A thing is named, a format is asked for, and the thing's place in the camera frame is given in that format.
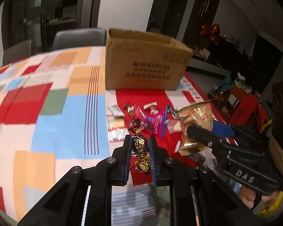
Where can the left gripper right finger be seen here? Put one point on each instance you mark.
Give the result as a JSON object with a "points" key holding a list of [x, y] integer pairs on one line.
{"points": [[153, 160]]}

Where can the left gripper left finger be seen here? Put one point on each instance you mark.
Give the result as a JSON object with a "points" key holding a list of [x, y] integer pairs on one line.
{"points": [[127, 146]]}

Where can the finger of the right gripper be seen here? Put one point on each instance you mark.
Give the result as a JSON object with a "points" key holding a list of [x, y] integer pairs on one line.
{"points": [[205, 137], [222, 129]]}

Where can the dark foil candy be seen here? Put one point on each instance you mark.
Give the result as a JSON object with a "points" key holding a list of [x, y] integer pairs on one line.
{"points": [[139, 143]]}

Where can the gold snack bag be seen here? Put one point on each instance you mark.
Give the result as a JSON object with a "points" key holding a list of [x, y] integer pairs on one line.
{"points": [[199, 114]]}

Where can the right human hand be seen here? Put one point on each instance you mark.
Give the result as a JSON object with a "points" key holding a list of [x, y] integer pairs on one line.
{"points": [[248, 197]]}

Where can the pink snack packet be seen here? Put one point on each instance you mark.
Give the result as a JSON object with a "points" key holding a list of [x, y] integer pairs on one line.
{"points": [[152, 118]]}

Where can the red gold foil candy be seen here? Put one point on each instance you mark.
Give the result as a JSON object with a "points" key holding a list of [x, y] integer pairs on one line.
{"points": [[136, 126]]}

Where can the white clear snack packet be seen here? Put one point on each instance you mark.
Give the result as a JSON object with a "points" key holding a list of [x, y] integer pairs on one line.
{"points": [[116, 124]]}

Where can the brown cardboard box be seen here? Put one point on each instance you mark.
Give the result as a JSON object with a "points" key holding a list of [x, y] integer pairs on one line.
{"points": [[144, 60]]}

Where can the colourful patchwork tablecloth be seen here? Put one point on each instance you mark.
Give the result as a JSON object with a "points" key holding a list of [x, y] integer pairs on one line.
{"points": [[53, 116]]}

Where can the red balloons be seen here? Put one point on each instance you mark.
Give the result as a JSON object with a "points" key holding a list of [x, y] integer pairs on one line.
{"points": [[213, 32]]}

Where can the grey dining chair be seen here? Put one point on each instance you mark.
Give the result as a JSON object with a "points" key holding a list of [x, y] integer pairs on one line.
{"points": [[90, 37], [17, 52]]}

